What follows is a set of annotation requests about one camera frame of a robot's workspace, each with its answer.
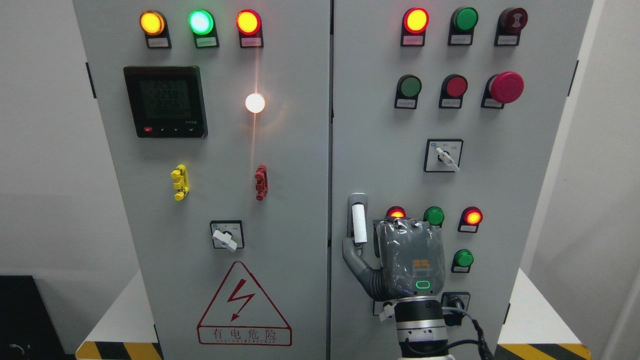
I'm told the silver cabinet door handle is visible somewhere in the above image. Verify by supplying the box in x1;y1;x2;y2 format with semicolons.
347;193;368;256

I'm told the left grey cabinet door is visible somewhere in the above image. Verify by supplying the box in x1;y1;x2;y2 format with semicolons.
73;0;332;360

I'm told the grey cabinet door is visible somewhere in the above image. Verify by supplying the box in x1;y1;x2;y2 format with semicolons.
330;0;594;360
73;0;332;360

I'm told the right grey cabinet door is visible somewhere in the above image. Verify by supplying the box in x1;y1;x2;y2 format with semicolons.
330;0;594;360

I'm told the red indicator light left door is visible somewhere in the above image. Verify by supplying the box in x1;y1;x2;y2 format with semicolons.
236;9;265;49

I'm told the red terminal connector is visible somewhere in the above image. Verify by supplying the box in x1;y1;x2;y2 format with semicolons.
254;164;269;202

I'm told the red lit indicator lower left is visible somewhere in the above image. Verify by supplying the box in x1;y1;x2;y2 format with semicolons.
385;205;407;219

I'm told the red lit indicator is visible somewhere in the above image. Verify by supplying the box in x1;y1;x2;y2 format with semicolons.
385;205;407;219
457;206;483;234

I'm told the white lit indicator light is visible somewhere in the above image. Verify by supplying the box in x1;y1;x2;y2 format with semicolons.
244;92;266;114

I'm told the green indicator lower middle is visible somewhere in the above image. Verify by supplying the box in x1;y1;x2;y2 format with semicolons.
423;206;445;227

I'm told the green push button upper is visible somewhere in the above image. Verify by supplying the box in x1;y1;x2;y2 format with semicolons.
394;74;422;110

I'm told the green push button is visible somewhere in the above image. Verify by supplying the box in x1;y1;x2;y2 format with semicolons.
450;249;474;274
394;74;422;110

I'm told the yellow terminal connector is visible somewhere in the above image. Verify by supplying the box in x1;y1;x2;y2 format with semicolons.
170;164;190;202

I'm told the red electric hazard warning sticker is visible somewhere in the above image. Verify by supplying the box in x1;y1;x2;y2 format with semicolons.
196;260;293;347

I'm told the red lit indicator lower right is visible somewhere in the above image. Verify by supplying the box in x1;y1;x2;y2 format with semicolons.
457;206;483;234

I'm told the green push button lower right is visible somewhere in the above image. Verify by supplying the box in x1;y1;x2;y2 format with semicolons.
450;249;474;274

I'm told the red push button upper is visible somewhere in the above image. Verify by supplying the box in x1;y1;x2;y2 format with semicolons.
438;74;468;109

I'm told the black digital power meter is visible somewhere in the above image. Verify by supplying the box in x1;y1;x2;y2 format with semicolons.
123;65;208;138

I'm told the red indicator light right top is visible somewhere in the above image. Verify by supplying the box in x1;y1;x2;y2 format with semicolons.
400;7;430;47

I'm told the green lit indicator light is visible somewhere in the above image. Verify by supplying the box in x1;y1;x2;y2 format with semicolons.
188;9;220;49

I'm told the red emergency stop mushroom button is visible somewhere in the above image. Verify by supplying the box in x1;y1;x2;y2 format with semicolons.
481;71;525;109

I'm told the green indicator light right top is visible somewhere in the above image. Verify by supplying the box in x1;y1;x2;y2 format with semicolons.
447;7;479;46

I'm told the yellow indicator light top left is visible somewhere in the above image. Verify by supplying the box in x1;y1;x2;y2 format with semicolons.
139;9;172;49

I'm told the dark red buzzer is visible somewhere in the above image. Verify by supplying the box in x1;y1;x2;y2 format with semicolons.
494;7;528;47

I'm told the white platform with hazard stripes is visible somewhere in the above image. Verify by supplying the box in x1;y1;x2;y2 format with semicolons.
71;271;592;360

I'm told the black box lower left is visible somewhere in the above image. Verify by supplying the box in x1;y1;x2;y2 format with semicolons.
0;275;66;360

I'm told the left door rotary selector switch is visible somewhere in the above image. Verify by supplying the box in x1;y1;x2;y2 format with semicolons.
210;219;245;252

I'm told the upper right rotary selector switch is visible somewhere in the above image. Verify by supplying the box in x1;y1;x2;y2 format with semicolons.
423;138;464;173

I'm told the bottom white lever selector switch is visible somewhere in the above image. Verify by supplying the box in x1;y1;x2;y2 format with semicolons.
372;300;396;323

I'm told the bottom black knob selector switch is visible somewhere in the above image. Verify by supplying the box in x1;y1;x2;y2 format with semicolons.
441;292;471;327

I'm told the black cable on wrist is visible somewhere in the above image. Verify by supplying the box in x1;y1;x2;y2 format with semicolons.
406;306;496;360

